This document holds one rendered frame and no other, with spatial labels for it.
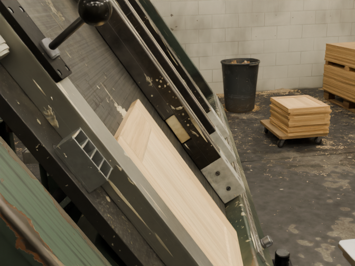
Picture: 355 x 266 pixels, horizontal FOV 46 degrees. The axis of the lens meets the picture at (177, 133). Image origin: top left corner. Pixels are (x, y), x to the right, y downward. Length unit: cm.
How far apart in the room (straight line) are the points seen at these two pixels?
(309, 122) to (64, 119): 377
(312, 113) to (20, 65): 379
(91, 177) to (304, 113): 372
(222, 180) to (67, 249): 86
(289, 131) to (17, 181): 389
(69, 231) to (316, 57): 665
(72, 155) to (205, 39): 583
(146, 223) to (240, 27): 591
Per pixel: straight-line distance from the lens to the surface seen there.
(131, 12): 130
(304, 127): 423
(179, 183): 84
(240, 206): 115
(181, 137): 112
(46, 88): 54
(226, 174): 116
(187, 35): 624
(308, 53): 685
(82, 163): 52
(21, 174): 35
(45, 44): 55
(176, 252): 61
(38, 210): 34
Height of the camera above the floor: 144
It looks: 18 degrees down
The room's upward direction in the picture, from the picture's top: 2 degrees counter-clockwise
